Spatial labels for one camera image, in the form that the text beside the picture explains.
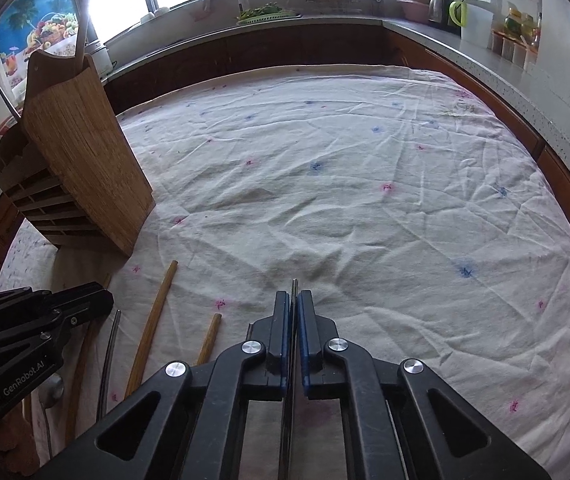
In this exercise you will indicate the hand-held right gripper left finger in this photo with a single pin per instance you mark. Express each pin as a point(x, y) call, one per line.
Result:
point(281, 320)

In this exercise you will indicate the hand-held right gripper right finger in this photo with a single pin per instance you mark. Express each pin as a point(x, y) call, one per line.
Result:
point(307, 320)

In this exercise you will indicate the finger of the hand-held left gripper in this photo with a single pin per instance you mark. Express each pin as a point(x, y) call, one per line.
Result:
point(75, 296)
point(92, 310)

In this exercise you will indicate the metal chopstick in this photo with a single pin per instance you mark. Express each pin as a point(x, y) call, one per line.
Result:
point(294, 284)
point(7, 102)
point(107, 360)
point(249, 330)

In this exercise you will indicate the metal spoon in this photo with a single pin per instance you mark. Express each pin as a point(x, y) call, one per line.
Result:
point(52, 391)

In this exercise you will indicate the wooden utensil holder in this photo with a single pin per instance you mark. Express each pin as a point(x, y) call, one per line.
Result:
point(80, 150)

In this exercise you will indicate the white floral tablecloth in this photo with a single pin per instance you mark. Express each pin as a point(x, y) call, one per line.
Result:
point(365, 185)

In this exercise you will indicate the large white cooker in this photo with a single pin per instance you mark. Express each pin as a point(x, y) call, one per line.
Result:
point(99, 57)

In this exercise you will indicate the green vegetables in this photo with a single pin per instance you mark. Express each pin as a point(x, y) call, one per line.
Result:
point(265, 11)

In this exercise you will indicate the pink basin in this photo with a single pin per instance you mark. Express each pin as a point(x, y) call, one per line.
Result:
point(412, 10)

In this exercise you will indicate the steel electric kettle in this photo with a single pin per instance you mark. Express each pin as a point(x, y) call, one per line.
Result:
point(439, 7)

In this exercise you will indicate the green cup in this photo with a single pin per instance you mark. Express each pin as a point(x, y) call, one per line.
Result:
point(457, 14)

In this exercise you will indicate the row of seasoning bottles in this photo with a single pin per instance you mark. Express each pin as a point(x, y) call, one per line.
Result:
point(515, 35)

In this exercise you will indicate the fruit wall poster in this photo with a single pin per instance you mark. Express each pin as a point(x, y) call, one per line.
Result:
point(40, 15)

